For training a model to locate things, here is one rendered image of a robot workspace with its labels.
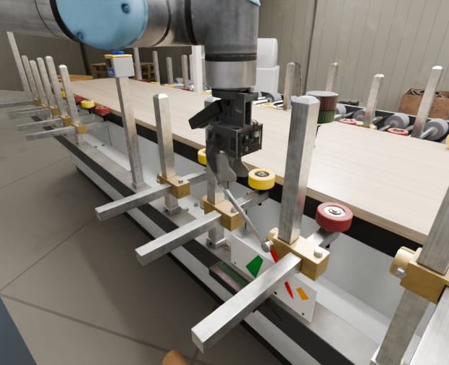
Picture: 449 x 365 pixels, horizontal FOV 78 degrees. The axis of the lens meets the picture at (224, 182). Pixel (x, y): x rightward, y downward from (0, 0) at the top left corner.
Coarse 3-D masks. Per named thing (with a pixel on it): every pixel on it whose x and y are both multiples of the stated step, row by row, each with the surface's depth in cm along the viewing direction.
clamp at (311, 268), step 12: (276, 228) 66; (276, 240) 62; (300, 240) 61; (276, 252) 63; (288, 252) 60; (300, 252) 58; (312, 252) 58; (324, 252) 58; (312, 264) 56; (324, 264) 58; (312, 276) 57
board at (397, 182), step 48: (96, 96) 199; (144, 96) 199; (192, 96) 199; (192, 144) 113; (336, 144) 109; (384, 144) 109; (432, 144) 109; (336, 192) 75; (384, 192) 75; (432, 192) 75
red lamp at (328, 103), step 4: (316, 96) 49; (332, 96) 49; (336, 96) 49; (320, 100) 49; (324, 100) 49; (328, 100) 49; (332, 100) 49; (336, 100) 50; (320, 104) 49; (324, 104) 49; (328, 104) 49; (332, 104) 49; (336, 104) 50; (320, 108) 49; (324, 108) 49; (328, 108) 49; (332, 108) 50
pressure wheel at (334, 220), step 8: (320, 208) 66; (328, 208) 67; (336, 208) 66; (344, 208) 66; (320, 216) 65; (328, 216) 63; (336, 216) 64; (344, 216) 63; (352, 216) 64; (320, 224) 65; (328, 224) 63; (336, 224) 63; (344, 224) 63
